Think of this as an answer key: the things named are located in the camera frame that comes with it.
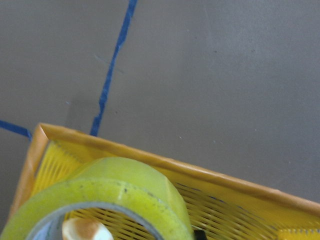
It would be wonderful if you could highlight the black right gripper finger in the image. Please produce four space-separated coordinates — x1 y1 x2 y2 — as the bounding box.
193 230 207 240

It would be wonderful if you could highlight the yellow tape roll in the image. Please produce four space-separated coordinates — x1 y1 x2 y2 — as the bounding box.
0 157 194 240

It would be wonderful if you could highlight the yellow plastic basket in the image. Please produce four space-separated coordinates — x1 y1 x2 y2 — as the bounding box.
9 123 320 240

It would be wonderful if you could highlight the toy bread croissant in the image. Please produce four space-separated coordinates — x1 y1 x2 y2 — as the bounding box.
62 218 114 240

